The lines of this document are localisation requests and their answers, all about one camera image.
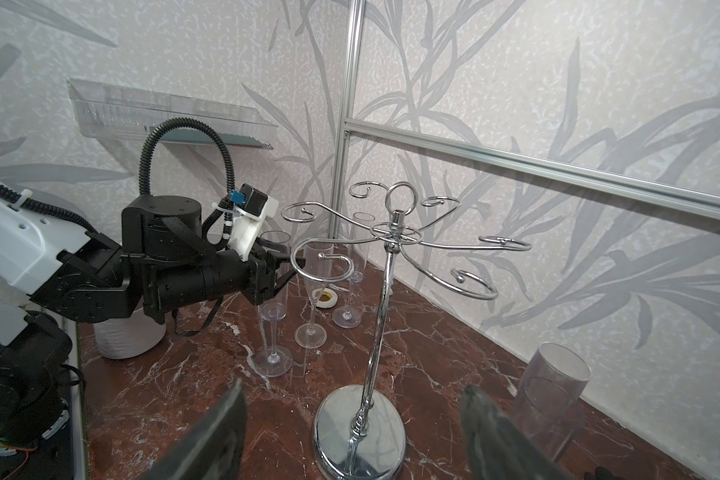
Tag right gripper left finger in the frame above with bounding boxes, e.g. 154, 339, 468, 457
139, 379, 248, 479

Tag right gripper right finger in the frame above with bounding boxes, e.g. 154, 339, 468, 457
459, 385, 572, 479

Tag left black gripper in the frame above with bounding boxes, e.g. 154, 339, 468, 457
242, 248, 306, 306

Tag clear flute glass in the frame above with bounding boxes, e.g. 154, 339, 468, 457
295, 242, 333, 350
250, 230, 295, 379
510, 342, 591, 461
332, 211, 376, 329

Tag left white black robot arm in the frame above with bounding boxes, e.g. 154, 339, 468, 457
0, 182, 288, 449

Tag white tape roll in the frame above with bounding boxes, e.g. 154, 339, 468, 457
311, 288, 338, 309

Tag black glove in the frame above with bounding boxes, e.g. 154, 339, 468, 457
583, 466, 625, 480

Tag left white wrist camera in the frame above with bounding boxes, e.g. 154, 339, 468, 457
212, 183, 279, 262

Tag silver wire wine glass rack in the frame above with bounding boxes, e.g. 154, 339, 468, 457
312, 181, 498, 479

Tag clear plastic wall tray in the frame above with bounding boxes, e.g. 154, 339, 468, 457
67, 79, 277, 149

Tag aluminium corner frame post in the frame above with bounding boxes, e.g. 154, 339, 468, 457
330, 0, 367, 211

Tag aluminium frame crossbar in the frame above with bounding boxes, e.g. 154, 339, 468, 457
344, 119, 720, 221

